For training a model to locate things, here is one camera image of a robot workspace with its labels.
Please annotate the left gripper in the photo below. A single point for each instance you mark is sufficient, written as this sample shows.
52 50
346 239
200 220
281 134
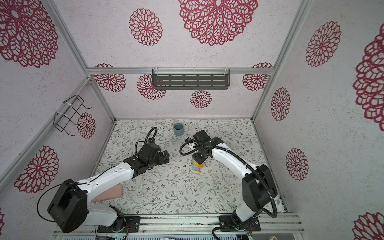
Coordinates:
162 160

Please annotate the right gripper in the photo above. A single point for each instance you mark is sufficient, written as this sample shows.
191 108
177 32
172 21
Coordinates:
198 160

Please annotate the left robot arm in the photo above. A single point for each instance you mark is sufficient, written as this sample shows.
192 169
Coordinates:
70 207

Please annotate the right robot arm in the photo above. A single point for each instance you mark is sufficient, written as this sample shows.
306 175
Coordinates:
258 186

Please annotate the pink flat block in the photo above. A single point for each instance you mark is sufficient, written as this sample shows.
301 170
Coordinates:
110 194

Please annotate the teal cup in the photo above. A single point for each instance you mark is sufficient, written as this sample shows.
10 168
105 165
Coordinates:
178 129

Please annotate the grey wall shelf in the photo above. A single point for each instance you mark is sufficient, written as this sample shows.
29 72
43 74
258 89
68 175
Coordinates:
191 80

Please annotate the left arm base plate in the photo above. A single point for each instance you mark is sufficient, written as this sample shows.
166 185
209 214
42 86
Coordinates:
128 225

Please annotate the black wire rack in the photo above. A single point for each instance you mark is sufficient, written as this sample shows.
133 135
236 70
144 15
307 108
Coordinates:
65 117

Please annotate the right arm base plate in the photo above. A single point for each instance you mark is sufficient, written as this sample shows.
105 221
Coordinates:
232 224

